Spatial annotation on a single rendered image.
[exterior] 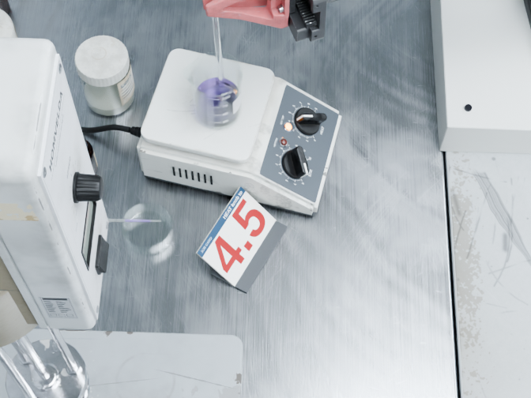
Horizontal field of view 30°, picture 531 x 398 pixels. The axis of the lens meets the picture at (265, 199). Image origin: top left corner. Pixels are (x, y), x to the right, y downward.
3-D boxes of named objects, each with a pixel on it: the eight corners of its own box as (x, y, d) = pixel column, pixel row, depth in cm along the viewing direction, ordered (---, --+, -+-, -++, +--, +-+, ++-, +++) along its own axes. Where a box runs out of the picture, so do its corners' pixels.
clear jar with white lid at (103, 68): (80, 115, 115) (69, 76, 108) (88, 73, 117) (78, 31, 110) (132, 120, 114) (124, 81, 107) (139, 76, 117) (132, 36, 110)
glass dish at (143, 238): (170, 258, 107) (168, 249, 105) (119, 253, 107) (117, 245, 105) (176, 212, 109) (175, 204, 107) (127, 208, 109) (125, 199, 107)
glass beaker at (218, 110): (244, 91, 106) (243, 47, 99) (242, 135, 104) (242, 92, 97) (188, 90, 106) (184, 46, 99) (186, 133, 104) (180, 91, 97)
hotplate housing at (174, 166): (340, 123, 115) (347, 84, 108) (314, 221, 109) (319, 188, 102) (157, 81, 117) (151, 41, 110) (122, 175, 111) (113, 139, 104)
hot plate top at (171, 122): (276, 73, 108) (276, 69, 107) (248, 167, 103) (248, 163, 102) (171, 50, 109) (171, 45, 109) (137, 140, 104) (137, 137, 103)
